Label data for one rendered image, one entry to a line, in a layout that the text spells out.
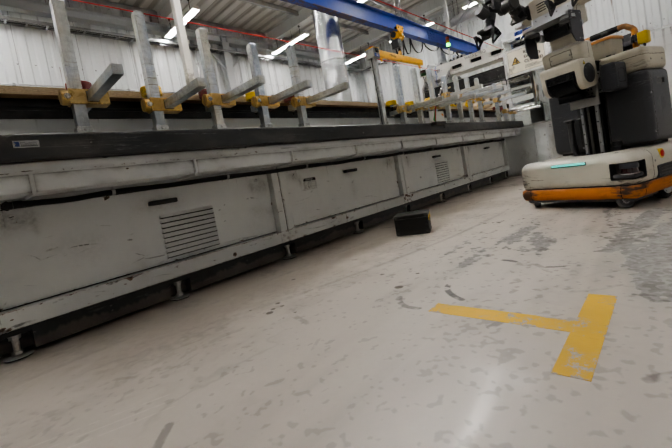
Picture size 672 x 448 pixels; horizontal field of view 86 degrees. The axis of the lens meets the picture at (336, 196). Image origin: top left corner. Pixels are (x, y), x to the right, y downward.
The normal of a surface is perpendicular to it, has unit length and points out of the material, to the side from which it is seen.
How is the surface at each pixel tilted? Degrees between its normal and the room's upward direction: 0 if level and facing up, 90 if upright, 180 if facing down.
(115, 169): 90
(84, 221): 91
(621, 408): 0
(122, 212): 90
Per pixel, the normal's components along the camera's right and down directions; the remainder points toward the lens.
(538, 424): -0.18, -0.98
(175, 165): 0.72, -0.09
